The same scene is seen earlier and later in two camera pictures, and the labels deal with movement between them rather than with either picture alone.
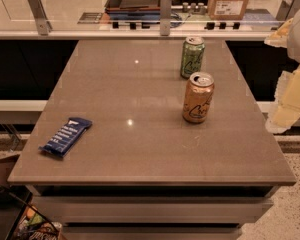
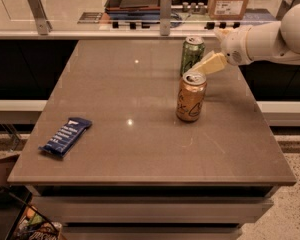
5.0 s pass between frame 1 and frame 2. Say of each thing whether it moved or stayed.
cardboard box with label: stayed
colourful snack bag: stayed
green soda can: stayed
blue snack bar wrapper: stayed
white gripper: moved
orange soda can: moved
